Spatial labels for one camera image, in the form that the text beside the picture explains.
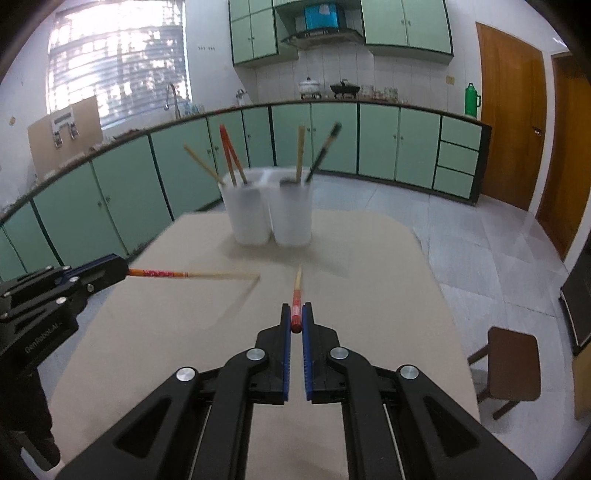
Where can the glass jars on counter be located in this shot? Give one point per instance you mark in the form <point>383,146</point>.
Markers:
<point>386,94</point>

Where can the plain wooden chopstick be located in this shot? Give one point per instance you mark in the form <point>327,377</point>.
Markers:
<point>300,153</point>
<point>203,165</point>

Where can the chrome sink faucet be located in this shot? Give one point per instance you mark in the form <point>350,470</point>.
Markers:
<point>171,101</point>

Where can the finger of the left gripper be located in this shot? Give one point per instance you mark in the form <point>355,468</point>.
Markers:
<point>96,275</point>
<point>31,285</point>

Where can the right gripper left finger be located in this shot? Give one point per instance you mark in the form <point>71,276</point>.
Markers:
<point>195,425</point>

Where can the green upper wall cabinets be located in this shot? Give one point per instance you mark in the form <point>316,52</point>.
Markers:
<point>268,32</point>

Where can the range hood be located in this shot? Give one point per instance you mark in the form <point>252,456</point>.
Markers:
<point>308,24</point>

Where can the black chopstick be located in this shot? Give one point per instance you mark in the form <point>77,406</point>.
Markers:
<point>321,154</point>
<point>325,150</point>

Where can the green thermos jug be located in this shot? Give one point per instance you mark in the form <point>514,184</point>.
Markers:
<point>472,100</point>

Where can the white twin utensil holder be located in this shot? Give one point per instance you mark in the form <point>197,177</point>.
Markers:
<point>263,210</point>

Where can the brown wooden stool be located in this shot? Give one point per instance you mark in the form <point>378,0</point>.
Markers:
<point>514,369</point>

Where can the green kitchen base cabinets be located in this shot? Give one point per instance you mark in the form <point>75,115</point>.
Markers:
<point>118,199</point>

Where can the window with blinds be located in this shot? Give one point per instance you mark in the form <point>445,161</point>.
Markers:
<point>122,52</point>

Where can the cardboard board with latches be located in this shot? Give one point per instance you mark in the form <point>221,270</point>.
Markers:
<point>63,135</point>

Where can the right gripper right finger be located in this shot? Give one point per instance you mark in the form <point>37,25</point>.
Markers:
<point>399,424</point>

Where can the large steel spoon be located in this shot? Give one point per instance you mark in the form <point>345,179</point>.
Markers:
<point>289,182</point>

